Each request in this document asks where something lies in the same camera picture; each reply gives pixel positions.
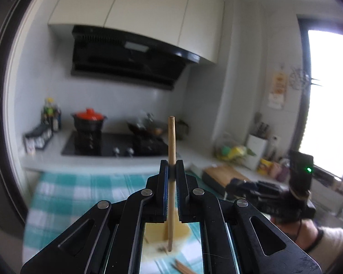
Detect wooden chopstick one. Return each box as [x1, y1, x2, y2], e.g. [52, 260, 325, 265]
[174, 259, 196, 274]

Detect wooden chopstick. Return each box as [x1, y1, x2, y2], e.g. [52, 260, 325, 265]
[167, 116, 177, 252]

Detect right human hand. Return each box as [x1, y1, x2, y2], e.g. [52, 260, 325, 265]
[270, 217, 319, 250]

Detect cream ribbed utensil holder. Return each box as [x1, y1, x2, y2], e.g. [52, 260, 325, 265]
[141, 208, 192, 262]

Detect teal plaid tablecloth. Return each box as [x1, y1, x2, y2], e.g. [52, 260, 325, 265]
[24, 172, 204, 274]

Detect wooden cutting board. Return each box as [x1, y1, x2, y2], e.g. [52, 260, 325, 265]
[202, 165, 250, 191]

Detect white knife block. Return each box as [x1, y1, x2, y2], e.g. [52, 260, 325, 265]
[244, 122, 269, 171]

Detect green yellow bag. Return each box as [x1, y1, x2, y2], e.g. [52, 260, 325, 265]
[216, 145, 257, 165]

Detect black gas stove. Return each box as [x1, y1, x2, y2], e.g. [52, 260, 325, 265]
[61, 131, 168, 158]

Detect black pot red lid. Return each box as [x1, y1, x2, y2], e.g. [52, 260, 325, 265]
[71, 108, 107, 150]

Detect black wok glass lid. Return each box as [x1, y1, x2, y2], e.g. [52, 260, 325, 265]
[126, 113, 168, 139]

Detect sauce bottles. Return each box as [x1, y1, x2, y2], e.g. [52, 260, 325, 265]
[41, 98, 62, 132]

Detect black range hood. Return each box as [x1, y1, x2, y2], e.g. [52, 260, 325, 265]
[71, 25, 201, 90]

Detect white upper cabinets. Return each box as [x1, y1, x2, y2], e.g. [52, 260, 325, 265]
[48, 0, 224, 63]

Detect wall calendar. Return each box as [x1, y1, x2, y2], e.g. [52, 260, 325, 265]
[268, 63, 288, 110]

